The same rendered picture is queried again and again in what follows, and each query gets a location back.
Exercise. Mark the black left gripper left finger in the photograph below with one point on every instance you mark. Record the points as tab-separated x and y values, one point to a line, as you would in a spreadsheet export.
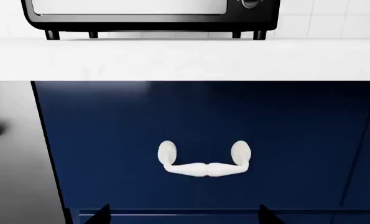
102	215

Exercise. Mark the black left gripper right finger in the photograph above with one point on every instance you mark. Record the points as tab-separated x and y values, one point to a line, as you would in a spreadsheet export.
268	215

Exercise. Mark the black toaster oven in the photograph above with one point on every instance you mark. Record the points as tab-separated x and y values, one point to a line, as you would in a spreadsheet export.
153	21

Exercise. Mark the black toaster oven knob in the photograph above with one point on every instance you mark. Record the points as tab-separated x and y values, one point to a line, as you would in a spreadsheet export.
250	3

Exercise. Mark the navy blue cabinet door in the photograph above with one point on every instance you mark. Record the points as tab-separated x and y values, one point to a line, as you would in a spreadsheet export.
366	163

